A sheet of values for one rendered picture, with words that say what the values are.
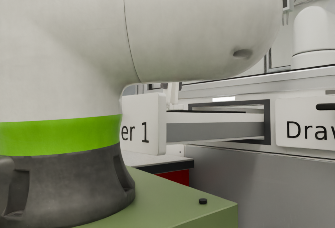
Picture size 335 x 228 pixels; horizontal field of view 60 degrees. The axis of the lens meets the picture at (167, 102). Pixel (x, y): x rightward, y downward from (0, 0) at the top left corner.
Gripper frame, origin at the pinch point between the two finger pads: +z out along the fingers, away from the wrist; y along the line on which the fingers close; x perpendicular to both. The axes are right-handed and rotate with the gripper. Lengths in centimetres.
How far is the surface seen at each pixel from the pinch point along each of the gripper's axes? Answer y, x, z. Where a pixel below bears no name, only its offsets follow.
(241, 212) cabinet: -25.0, -2.7, 29.1
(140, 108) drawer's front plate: 9.6, 7.4, 5.3
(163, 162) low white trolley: -7.4, -15.3, 18.3
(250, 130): -19.1, 5.3, 7.4
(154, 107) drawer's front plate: 8.7, 11.5, 5.1
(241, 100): -22.4, -2.7, -0.4
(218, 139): -8.5, 7.4, 9.9
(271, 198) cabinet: -26.4, 6.0, 23.2
